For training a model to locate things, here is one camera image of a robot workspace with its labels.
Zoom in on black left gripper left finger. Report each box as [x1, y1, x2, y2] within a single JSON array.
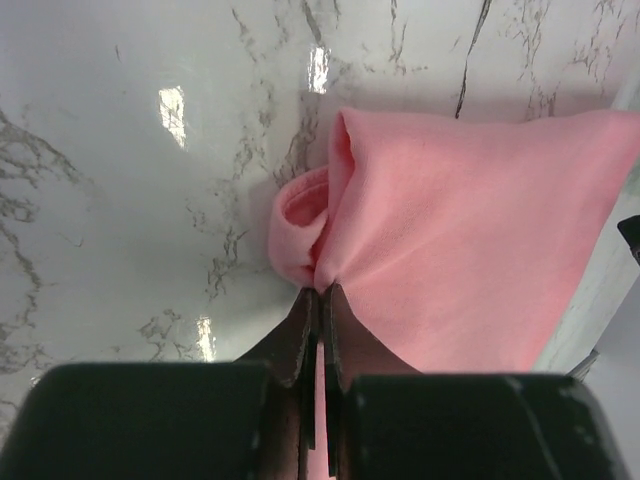
[[239, 289, 319, 479]]

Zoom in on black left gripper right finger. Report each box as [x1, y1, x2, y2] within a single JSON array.
[[321, 283, 420, 479]]

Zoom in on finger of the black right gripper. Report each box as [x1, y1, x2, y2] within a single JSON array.
[[617, 215, 640, 264]]

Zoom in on pink t-shirt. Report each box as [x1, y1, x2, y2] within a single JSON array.
[[268, 108, 639, 479]]

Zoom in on right aluminium frame post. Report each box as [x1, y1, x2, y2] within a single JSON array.
[[568, 349, 599, 381]]

